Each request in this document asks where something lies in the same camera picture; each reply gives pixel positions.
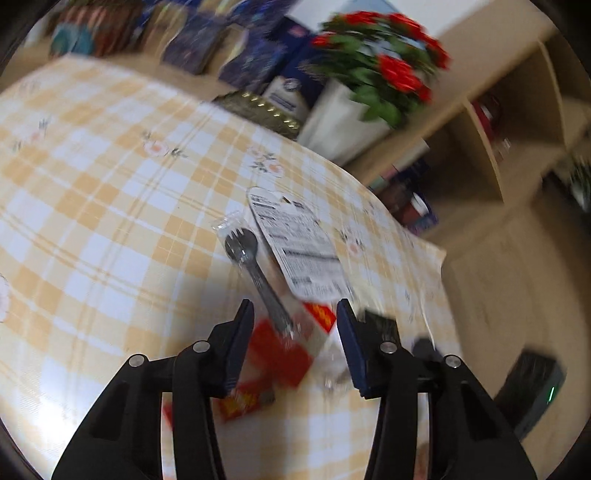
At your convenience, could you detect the plastic fork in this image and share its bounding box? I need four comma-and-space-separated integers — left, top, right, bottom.
215, 210, 296, 340

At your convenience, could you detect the wooden shelf unit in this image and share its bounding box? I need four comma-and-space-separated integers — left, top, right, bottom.
351, 18, 591, 241

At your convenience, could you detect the red box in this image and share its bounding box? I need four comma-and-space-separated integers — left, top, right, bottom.
475, 95, 513, 158

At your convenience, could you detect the red white packet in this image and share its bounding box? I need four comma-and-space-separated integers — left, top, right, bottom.
164, 295, 338, 423

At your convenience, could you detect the dark blue box white label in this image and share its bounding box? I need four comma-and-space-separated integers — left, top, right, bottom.
263, 18, 324, 123

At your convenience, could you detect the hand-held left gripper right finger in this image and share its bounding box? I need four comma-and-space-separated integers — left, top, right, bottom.
336, 299, 539, 480

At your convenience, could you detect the teal patterned box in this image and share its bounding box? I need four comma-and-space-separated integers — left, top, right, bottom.
48, 23, 98, 58

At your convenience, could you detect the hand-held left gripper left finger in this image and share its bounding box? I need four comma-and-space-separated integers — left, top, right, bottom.
51, 299, 256, 480

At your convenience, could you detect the gold blue gift box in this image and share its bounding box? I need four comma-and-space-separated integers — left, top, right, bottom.
161, 11, 232, 75
219, 28, 282, 90

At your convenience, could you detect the colourful patterned box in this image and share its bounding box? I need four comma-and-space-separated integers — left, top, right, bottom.
55, 4, 144, 51

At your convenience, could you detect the yellow plaid floral tablecloth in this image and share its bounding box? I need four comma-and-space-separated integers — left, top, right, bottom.
0, 58, 446, 480

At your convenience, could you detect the white flower pot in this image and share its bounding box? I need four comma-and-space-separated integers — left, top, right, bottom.
298, 78, 393, 164

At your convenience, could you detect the red artificial rose plant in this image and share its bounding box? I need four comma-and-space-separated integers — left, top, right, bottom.
307, 10, 451, 130

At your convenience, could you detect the red cup with white lid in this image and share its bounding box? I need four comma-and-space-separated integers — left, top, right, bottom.
399, 191, 430, 227

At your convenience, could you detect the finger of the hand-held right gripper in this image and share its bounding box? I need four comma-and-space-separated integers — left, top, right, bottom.
364, 309, 400, 344
412, 338, 445, 365

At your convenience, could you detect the gold embossed tray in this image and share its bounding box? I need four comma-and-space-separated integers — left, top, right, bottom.
215, 90, 303, 139

